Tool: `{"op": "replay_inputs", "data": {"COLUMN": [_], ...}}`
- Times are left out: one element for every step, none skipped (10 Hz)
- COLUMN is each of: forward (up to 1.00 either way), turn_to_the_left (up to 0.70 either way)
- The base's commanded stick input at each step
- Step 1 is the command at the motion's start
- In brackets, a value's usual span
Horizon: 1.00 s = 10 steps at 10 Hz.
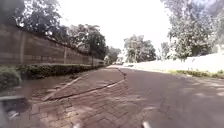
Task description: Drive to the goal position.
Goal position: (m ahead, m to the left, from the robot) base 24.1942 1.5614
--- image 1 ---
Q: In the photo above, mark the white wall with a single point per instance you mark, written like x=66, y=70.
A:
x=200, y=62

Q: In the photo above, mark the large leafy tree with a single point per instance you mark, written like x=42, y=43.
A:
x=190, y=30

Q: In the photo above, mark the row of trees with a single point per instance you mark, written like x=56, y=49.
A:
x=86, y=40

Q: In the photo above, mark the robot's own part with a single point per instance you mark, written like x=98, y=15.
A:
x=76, y=126
x=146, y=125

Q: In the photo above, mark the group of tall trees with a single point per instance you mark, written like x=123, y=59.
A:
x=138, y=50

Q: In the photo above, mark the low green hedge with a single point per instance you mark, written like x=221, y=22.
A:
x=50, y=70

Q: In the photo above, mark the brown brick wall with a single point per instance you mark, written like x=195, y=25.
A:
x=33, y=50

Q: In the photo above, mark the grass strip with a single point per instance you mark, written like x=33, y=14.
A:
x=200, y=73

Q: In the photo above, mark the red brick path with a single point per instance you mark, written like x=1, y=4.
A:
x=100, y=100

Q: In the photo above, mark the grey paved road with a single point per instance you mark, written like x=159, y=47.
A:
x=186, y=100

